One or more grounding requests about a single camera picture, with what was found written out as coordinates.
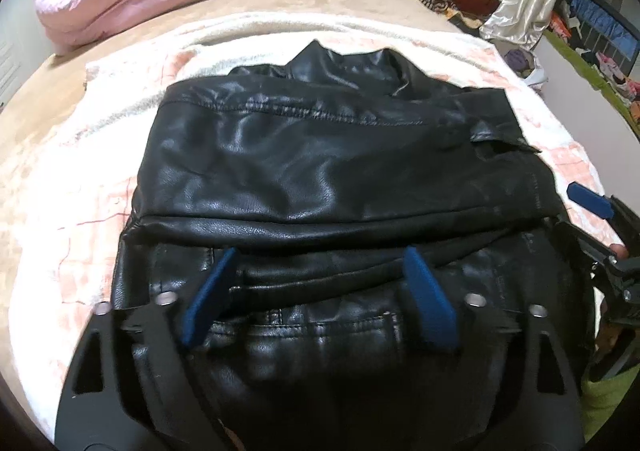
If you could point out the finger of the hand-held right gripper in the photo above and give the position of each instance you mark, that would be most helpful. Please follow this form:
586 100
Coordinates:
587 197
585 241

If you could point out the black leather jacket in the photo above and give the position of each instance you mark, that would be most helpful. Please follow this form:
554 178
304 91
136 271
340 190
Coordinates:
325 156

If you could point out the green sill cushion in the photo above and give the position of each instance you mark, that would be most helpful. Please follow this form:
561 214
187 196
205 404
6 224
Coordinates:
590 66

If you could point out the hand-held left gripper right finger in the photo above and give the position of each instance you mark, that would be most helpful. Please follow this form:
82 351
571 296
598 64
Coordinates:
430 301

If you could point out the row of small colourful clothes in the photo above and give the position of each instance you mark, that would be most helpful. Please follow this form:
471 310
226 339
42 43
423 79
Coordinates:
620 76

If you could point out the person's right hand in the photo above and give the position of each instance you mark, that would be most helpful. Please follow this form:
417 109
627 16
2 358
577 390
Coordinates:
609 331

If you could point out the window with metal railing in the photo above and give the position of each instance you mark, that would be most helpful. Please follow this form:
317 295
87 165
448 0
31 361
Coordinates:
600 26

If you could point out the person's green sleeved right forearm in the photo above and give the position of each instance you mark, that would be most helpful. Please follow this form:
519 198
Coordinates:
610 406

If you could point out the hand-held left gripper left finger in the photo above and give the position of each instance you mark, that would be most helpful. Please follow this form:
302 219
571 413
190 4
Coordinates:
210 296

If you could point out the white wardrobe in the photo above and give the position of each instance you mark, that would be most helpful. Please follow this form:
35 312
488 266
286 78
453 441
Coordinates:
10 56

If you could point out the white and orange printed blanket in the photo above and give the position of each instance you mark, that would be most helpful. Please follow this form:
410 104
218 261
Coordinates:
75 181

